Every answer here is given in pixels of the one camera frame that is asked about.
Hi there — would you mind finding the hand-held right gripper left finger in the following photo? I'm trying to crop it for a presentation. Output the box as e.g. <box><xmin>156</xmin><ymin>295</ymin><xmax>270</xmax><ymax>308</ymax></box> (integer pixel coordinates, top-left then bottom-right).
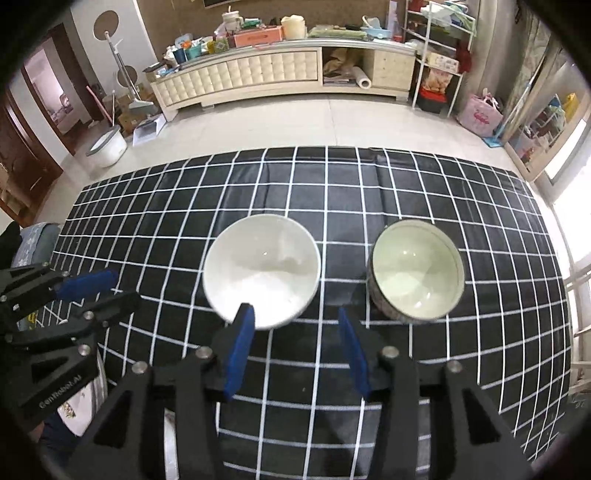
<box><xmin>69</xmin><ymin>302</ymin><xmax>257</xmax><ymax>480</ymax></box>

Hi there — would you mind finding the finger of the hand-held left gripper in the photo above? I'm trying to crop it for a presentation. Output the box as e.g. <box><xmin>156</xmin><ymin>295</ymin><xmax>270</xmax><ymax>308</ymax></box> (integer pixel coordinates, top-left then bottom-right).
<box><xmin>0</xmin><ymin>267</ymin><xmax>120</xmax><ymax>308</ymax></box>
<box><xmin>7</xmin><ymin>291</ymin><xmax>142</xmax><ymax>347</ymax></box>

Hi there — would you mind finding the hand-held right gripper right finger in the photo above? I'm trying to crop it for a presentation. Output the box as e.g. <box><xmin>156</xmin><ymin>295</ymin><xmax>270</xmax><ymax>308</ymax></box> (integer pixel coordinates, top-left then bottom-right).
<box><xmin>337</xmin><ymin>306</ymin><xmax>532</xmax><ymax>480</ymax></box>

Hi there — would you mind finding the small white plate leaf print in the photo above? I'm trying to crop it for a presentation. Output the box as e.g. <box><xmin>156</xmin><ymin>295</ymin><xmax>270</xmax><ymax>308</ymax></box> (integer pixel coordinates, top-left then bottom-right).
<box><xmin>55</xmin><ymin>379</ymin><xmax>110</xmax><ymax>437</ymax></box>

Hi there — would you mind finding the plain white bowl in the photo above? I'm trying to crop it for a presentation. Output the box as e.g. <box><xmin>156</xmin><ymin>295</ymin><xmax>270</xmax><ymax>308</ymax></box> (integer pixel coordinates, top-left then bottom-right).
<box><xmin>202</xmin><ymin>215</ymin><xmax>321</xmax><ymax>330</ymax></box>

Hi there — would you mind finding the grey lace-trimmed sofa cover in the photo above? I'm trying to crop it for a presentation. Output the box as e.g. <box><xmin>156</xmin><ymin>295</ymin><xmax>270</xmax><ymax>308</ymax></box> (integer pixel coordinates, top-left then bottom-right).
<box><xmin>14</xmin><ymin>223</ymin><xmax>62</xmax><ymax>267</ymax></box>

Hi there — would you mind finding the black garment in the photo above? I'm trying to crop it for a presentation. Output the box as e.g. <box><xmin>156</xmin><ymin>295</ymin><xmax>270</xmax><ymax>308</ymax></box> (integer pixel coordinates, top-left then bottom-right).
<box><xmin>0</xmin><ymin>222</ymin><xmax>21</xmax><ymax>271</ymax></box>

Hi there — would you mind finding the green patterned bowl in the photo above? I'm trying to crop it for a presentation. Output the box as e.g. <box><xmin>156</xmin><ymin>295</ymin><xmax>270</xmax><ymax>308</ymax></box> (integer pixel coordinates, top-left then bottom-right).
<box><xmin>367</xmin><ymin>219</ymin><xmax>465</xmax><ymax>325</ymax></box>

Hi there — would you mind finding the white plastic bucket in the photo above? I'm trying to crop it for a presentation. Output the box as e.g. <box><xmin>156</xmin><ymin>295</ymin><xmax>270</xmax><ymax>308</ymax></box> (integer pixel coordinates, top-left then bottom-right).
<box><xmin>85</xmin><ymin>128</ymin><xmax>128</xmax><ymax>168</ymax></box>

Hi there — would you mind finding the dark wooden door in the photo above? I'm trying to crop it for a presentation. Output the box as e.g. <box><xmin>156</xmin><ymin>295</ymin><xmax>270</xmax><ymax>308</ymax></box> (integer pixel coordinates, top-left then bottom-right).
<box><xmin>0</xmin><ymin>88</ymin><xmax>63</xmax><ymax>227</ymax></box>

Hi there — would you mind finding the black checked tablecloth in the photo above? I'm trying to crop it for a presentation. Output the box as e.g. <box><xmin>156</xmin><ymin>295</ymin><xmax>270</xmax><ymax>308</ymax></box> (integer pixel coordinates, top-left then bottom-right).
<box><xmin>34</xmin><ymin>145</ymin><xmax>575</xmax><ymax>480</ymax></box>

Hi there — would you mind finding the white dustpan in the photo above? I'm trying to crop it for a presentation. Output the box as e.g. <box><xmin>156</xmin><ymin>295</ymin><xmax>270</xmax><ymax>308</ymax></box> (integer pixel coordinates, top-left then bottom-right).
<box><xmin>131</xmin><ymin>113</ymin><xmax>167</xmax><ymax>147</ymax></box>

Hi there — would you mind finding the cardboard box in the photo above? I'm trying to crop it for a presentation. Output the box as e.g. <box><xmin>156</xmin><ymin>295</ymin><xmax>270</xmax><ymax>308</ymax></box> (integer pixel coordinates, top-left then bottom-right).
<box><xmin>117</xmin><ymin>95</ymin><xmax>153</xmax><ymax>134</ymax></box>

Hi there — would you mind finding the broom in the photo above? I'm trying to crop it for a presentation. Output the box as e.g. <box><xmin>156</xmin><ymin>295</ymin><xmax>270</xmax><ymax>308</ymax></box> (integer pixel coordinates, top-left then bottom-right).
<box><xmin>85</xmin><ymin>85</ymin><xmax>122</xmax><ymax>130</ymax></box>

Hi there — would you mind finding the dark wooden doorway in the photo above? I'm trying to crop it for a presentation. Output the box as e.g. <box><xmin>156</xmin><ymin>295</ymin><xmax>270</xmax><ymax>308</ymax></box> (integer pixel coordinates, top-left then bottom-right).
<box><xmin>21</xmin><ymin>23</ymin><xmax>100</xmax><ymax>155</ymax></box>

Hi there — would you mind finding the white stick mop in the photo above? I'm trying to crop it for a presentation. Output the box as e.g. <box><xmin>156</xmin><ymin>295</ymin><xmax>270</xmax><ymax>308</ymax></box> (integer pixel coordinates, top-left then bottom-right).
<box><xmin>104</xmin><ymin>31</ymin><xmax>158</xmax><ymax>114</ymax></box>

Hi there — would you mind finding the cream tufted television cabinet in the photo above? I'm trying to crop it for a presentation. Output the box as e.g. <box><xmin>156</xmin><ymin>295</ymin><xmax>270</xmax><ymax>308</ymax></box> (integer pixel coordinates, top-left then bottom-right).
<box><xmin>150</xmin><ymin>39</ymin><xmax>416</xmax><ymax>121</ymax></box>

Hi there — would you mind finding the pink bag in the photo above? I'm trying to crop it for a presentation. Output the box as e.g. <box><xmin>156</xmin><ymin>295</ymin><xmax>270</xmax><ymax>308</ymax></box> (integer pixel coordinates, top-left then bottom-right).
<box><xmin>457</xmin><ymin>90</ymin><xmax>504</xmax><ymax>139</ymax></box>

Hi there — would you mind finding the white paper roll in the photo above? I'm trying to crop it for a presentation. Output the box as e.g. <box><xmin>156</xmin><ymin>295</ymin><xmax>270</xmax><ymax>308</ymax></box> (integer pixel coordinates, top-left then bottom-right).
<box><xmin>349</xmin><ymin>66</ymin><xmax>373</xmax><ymax>91</ymax></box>

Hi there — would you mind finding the pink storage box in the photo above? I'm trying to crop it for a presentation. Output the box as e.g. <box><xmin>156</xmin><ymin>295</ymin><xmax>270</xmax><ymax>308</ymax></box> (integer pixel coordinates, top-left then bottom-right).
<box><xmin>231</xmin><ymin>27</ymin><xmax>284</xmax><ymax>48</ymax></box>

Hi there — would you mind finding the glass sliding door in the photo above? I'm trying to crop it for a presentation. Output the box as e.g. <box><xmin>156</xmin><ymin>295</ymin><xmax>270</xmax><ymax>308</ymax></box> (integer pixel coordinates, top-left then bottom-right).
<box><xmin>503</xmin><ymin>28</ymin><xmax>591</xmax><ymax>204</ymax></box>

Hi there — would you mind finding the white shelf rack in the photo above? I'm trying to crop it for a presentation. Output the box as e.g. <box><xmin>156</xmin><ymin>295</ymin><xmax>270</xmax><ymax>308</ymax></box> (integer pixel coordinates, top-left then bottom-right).
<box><xmin>405</xmin><ymin>0</ymin><xmax>477</xmax><ymax>117</ymax></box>

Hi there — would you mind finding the cream canister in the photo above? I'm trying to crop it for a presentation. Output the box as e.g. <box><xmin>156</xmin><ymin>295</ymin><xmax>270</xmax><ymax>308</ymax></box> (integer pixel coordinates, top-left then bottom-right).
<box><xmin>281</xmin><ymin>15</ymin><xmax>308</xmax><ymax>40</ymax></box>

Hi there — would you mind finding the beige curtain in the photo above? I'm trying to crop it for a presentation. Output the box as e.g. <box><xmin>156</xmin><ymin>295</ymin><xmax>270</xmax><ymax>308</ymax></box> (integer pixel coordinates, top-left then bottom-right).
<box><xmin>501</xmin><ymin>14</ymin><xmax>555</xmax><ymax>144</ymax></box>

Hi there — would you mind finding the brown round wall disc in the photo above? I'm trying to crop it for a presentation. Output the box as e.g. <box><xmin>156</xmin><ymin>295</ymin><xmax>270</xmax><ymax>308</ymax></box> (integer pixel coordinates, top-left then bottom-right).
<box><xmin>92</xmin><ymin>8</ymin><xmax>122</xmax><ymax>41</ymax></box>
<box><xmin>115</xmin><ymin>65</ymin><xmax>138</xmax><ymax>91</ymax></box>

